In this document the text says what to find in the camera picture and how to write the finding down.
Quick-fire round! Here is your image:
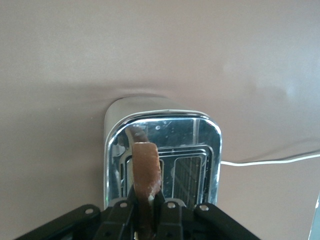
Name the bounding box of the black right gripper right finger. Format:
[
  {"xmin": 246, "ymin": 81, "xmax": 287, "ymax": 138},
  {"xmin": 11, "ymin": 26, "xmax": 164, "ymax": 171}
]
[{"xmin": 151, "ymin": 193, "xmax": 264, "ymax": 240}]

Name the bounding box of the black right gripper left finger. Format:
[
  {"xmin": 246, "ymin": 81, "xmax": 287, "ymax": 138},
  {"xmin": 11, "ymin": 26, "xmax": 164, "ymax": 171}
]
[{"xmin": 14, "ymin": 185, "xmax": 139, "ymax": 240}]

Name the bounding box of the slice of brown bread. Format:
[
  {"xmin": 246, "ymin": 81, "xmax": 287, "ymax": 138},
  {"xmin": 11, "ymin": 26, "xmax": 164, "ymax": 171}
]
[{"xmin": 131, "ymin": 141, "xmax": 162, "ymax": 240}]

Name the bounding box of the white toaster power cable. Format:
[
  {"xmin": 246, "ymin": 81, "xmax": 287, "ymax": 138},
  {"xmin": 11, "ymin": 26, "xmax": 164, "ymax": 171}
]
[{"xmin": 220, "ymin": 152, "xmax": 320, "ymax": 167}]

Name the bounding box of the silver two-slot toaster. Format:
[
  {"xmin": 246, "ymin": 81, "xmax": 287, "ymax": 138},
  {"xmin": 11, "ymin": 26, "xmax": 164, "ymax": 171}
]
[{"xmin": 103, "ymin": 94, "xmax": 223, "ymax": 211}]

